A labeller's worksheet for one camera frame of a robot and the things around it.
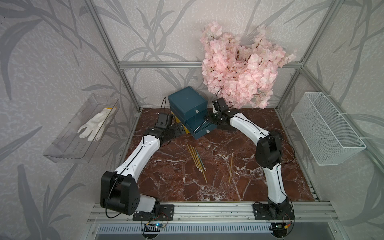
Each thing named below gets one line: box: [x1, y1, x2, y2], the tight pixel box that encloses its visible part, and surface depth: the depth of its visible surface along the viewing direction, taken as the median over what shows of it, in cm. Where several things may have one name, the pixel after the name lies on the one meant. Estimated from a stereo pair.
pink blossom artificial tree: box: [200, 21, 296, 110], surface depth 69 cm
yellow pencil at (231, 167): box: [229, 153, 234, 183], surface depth 91 cm
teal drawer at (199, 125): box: [185, 113, 218, 140], surface depth 98 cm
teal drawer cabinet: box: [168, 86, 218, 134], surface depth 98 cm
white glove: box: [77, 107, 117, 142], surface depth 69 cm
